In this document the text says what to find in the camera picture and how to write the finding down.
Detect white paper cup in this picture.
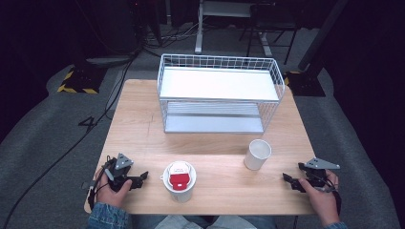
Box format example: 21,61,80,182
243,138,273,172

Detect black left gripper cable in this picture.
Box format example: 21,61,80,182
86,155,117,212

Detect white wire shelf rack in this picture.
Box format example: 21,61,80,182
157,52,286,135

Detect dark slanted metal pole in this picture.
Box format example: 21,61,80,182
297,0,351,72

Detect person's left hand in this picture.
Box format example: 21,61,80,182
95,173,134,210

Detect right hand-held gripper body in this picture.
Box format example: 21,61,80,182
304,157,341,193

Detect long black floor cable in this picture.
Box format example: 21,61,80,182
0,52,139,228

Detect person's right hand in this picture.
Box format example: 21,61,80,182
298,169,341,227

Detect bundle of floor cables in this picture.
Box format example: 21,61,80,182
139,18,200,58

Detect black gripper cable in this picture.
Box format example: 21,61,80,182
318,177,344,218
86,155,117,212

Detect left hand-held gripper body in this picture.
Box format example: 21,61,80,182
102,153,136,193

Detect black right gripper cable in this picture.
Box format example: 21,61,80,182
318,177,344,218

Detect black metal chair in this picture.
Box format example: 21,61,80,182
238,2,302,66

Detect white lidded cup red label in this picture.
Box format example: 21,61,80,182
160,160,198,203

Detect white metal desk frame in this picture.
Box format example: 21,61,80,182
194,0,274,58

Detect black base yellow hazard stripes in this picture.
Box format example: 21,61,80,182
284,70,327,97
56,64,109,95

